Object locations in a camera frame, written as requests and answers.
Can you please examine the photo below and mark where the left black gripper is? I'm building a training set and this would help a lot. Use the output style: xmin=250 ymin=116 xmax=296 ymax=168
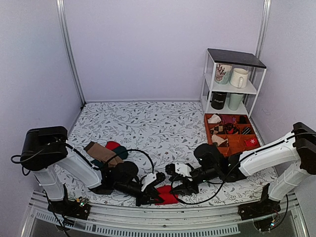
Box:
xmin=114 ymin=182 xmax=163 ymax=208

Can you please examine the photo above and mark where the red and beige sock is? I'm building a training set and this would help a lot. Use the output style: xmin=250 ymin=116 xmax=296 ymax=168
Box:
xmin=156 ymin=185 xmax=178 ymax=205

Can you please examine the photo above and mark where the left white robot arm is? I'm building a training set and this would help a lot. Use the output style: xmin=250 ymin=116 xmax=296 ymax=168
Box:
xmin=18 ymin=126 xmax=165 ymax=214

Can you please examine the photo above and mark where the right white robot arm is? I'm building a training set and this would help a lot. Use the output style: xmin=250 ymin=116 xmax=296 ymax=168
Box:
xmin=165 ymin=122 xmax=316 ymax=215

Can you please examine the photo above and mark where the beige brown rolled sock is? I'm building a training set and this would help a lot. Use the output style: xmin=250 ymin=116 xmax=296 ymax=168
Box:
xmin=211 ymin=134 xmax=229 ymax=147

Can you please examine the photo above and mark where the brown patterned rolled sock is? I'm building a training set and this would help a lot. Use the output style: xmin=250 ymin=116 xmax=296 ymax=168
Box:
xmin=210 ymin=123 xmax=234 ymax=134

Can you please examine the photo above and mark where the orange divided organizer tray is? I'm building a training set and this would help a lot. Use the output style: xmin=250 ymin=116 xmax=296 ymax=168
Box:
xmin=204 ymin=114 xmax=260 ymax=157

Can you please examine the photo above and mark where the white rolled sock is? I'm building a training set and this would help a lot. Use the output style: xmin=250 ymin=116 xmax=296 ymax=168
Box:
xmin=207 ymin=114 xmax=222 ymax=124

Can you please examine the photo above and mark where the dark maroon rolled sock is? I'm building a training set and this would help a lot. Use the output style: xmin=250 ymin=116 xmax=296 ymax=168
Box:
xmin=220 ymin=115 xmax=236 ymax=124

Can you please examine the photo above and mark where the red snowflake rolled sock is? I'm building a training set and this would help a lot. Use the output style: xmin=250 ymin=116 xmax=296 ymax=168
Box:
xmin=244 ymin=138 xmax=259 ymax=147

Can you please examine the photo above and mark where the black striped rolled sock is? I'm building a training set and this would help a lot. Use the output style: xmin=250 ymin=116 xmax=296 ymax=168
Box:
xmin=240 ymin=126 xmax=254 ymax=135

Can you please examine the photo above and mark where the black mug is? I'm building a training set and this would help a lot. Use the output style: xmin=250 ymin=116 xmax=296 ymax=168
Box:
xmin=211 ymin=92 xmax=227 ymax=110

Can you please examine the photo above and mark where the pale green mug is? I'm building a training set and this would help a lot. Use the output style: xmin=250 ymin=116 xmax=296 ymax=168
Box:
xmin=228 ymin=93 xmax=244 ymax=111

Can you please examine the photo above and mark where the white metal shelf rack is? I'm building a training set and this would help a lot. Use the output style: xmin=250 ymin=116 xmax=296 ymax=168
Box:
xmin=200 ymin=48 xmax=267 ymax=117

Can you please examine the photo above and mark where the coral pattern mug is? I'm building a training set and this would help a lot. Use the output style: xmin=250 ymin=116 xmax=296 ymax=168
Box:
xmin=215 ymin=64 xmax=233 ymax=84

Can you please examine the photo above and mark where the white ribbed mug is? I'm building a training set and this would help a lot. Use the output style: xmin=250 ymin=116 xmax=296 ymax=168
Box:
xmin=230 ymin=68 xmax=249 ymax=88

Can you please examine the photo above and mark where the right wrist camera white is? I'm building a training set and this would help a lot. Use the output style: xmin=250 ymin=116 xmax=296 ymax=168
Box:
xmin=165 ymin=162 xmax=192 ymax=178

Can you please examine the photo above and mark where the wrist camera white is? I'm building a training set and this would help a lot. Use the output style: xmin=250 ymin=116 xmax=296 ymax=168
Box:
xmin=141 ymin=172 xmax=165 ymax=192
xmin=165 ymin=162 xmax=192 ymax=178

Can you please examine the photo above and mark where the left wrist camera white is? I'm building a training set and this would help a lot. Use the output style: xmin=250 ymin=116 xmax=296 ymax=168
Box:
xmin=141 ymin=172 xmax=165 ymax=192

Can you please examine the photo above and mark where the left black cable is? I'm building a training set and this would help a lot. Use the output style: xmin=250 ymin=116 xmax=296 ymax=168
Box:
xmin=98 ymin=149 xmax=155 ymax=173

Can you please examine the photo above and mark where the black cable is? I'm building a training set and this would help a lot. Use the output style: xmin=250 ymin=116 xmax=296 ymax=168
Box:
xmin=98 ymin=149 xmax=155 ymax=173
xmin=170 ymin=170 xmax=237 ymax=205

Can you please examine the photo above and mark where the right black cable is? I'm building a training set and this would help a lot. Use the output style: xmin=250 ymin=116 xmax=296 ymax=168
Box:
xmin=170 ymin=170 xmax=237 ymax=205

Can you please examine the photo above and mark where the aluminium front rail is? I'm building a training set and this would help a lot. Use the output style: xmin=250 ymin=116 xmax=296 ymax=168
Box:
xmin=20 ymin=191 xmax=309 ymax=237

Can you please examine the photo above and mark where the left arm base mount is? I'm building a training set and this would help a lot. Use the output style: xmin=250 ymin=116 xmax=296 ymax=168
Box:
xmin=47 ymin=194 xmax=91 ymax=220

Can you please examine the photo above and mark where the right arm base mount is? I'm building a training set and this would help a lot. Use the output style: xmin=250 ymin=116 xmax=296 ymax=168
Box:
xmin=238 ymin=184 xmax=281 ymax=232

